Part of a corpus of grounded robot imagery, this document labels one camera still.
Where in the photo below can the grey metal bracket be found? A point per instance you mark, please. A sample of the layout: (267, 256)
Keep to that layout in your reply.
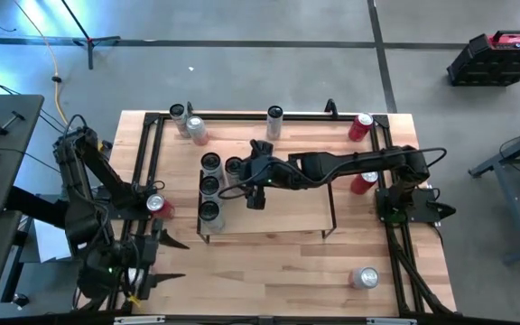
(139, 320)
(391, 321)

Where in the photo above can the black tripod stand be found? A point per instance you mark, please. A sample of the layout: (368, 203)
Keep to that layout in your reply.
(89, 45)

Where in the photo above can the short white pink can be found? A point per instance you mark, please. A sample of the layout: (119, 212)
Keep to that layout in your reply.
(197, 130)

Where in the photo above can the short silver white can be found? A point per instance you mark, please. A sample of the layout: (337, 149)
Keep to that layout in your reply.
(364, 277)

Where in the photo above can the black caster wheel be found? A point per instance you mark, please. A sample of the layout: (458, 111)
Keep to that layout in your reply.
(20, 300)

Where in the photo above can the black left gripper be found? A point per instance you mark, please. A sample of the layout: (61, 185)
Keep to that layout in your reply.
(145, 262)

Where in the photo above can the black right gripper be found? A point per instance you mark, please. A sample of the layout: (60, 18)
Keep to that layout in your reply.
(264, 173)

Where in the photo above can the black table clamp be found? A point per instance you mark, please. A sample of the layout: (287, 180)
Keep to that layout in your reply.
(331, 107)
(190, 108)

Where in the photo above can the black aluminium table frame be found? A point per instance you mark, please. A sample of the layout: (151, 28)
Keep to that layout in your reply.
(242, 116)

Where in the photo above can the wooden shelf with black frame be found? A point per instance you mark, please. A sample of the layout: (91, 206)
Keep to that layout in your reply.
(287, 212)

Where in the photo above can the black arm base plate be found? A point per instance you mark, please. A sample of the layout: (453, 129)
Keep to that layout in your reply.
(422, 210)
(124, 212)

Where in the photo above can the red cola can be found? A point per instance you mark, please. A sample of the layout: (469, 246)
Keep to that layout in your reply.
(158, 205)
(360, 126)
(364, 181)

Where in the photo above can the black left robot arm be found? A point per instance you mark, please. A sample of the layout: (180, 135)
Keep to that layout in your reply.
(88, 180)

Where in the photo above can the red black tool case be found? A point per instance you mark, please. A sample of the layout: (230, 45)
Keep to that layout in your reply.
(494, 58)

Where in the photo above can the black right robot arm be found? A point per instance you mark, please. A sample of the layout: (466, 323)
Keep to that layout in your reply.
(355, 164)

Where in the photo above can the yellow label tag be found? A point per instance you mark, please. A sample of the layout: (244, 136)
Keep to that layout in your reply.
(132, 300)

